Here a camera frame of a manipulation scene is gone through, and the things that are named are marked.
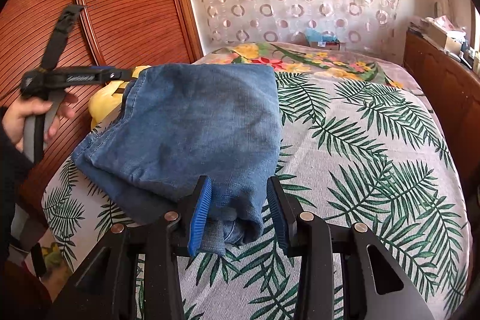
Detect cardboard box on cabinet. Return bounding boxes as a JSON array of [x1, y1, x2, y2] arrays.
[[426, 15, 466, 54]]

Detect floral print bedspread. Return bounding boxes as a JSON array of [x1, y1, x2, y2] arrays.
[[197, 41, 423, 97]]

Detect blue item at bed head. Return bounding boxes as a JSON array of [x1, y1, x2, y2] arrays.
[[305, 28, 341, 50]]

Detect blue denim jeans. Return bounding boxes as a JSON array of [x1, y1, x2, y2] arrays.
[[72, 64, 281, 254]]

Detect yellow plush toy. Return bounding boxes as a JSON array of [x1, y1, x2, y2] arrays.
[[89, 80, 128, 131]]

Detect person's left hand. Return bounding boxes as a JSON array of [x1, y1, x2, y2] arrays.
[[1, 93, 78, 152]]

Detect long wooden side cabinet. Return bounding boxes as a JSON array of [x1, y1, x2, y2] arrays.
[[403, 32, 480, 193]]

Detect palm leaf print blanket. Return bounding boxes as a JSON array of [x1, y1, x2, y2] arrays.
[[42, 71, 470, 319]]

